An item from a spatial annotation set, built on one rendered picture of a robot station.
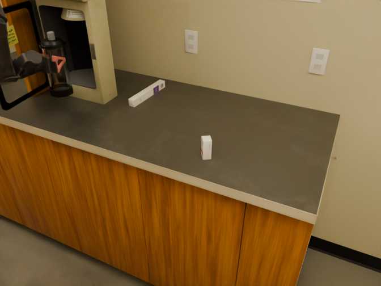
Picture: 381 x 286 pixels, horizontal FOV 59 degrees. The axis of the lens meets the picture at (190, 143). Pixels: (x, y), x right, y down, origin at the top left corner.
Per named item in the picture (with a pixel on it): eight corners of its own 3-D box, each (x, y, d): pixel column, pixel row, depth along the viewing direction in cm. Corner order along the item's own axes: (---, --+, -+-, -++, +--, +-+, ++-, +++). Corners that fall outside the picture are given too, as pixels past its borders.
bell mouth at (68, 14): (79, 9, 165) (77, -3, 162) (109, 13, 159) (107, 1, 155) (52, 17, 152) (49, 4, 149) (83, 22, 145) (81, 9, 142)
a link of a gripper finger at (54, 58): (54, 49, 144) (37, 55, 137) (67, 51, 142) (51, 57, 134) (57, 65, 148) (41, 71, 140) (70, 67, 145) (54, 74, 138)
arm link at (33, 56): (-8, 62, 126) (1, 83, 125) (4, 45, 119) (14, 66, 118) (23, 61, 135) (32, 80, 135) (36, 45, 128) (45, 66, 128)
